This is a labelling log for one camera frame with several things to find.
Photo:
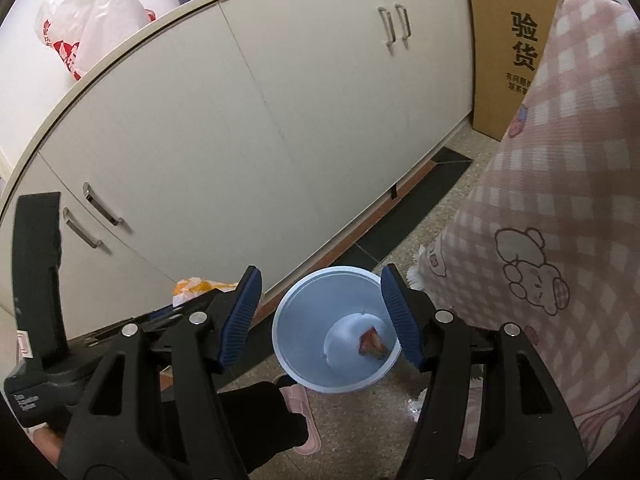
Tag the white red plastic bag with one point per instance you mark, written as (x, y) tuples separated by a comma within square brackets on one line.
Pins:
[(82, 32)]

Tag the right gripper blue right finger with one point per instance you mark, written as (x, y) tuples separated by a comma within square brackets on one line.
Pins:
[(396, 295)]

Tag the light blue trash bin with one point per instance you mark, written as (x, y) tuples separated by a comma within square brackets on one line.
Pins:
[(316, 329)]

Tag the red snack wrapper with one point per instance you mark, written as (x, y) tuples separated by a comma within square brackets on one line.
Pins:
[(371, 344)]

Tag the pink checkered tablecloth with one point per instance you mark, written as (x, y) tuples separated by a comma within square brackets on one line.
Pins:
[(548, 238)]

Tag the brown cardboard box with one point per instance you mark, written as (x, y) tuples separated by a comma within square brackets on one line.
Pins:
[(509, 40)]

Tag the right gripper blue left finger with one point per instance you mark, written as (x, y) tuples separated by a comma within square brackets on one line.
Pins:
[(240, 306)]

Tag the white low cabinet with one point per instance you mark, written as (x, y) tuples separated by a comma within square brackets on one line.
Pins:
[(237, 132)]

